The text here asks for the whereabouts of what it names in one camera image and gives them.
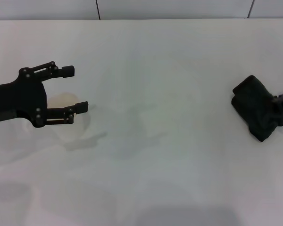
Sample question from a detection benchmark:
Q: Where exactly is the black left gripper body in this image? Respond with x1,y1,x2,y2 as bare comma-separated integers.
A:
0,67,48,129

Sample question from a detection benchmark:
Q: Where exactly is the white paper cup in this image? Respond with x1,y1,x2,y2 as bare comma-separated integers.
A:
46,92,92,142

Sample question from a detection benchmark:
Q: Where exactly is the dark blue rag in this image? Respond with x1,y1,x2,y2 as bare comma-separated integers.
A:
231,75,283,143

